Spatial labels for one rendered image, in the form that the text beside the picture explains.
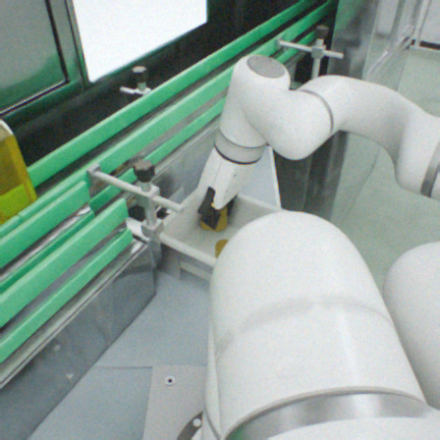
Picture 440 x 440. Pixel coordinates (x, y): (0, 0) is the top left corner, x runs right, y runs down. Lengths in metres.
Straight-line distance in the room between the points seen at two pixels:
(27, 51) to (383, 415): 0.71
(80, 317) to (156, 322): 0.16
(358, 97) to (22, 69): 0.51
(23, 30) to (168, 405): 0.58
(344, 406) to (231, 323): 0.07
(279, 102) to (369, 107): 0.13
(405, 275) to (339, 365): 0.11
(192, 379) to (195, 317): 0.20
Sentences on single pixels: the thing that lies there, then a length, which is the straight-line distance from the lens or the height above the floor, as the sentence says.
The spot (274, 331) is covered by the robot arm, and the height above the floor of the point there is 1.17.
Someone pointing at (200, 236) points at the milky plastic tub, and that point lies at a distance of 0.81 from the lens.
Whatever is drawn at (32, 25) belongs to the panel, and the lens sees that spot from 0.78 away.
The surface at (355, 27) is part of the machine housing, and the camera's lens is 1.29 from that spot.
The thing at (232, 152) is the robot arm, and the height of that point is 1.00.
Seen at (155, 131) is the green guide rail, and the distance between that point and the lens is 0.77.
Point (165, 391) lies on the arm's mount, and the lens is 0.52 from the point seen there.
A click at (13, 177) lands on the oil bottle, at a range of 0.60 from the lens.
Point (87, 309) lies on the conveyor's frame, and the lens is 0.61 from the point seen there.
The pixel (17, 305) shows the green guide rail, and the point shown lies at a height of 0.94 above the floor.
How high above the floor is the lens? 1.34
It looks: 43 degrees down
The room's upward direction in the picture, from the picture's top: straight up
